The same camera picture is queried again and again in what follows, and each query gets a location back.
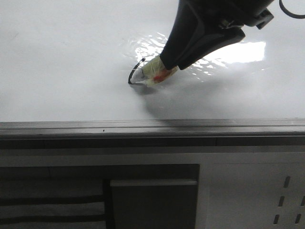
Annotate dark cabinet panel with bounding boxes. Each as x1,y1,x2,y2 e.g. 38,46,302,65
0,165,199,229

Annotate grey aluminium whiteboard frame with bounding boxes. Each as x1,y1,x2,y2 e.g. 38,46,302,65
0,118,305,149

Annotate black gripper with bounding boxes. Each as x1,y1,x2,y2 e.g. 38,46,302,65
160,0,274,70

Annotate white marker with tape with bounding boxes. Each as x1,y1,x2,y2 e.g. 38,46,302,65
128,55,179,87

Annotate white whiteboard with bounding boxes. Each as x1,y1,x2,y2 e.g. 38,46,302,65
0,0,305,122

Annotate white perforated metal panel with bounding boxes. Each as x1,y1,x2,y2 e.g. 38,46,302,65
197,153,305,229

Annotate black cable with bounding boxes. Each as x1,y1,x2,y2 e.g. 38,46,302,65
278,0,305,19

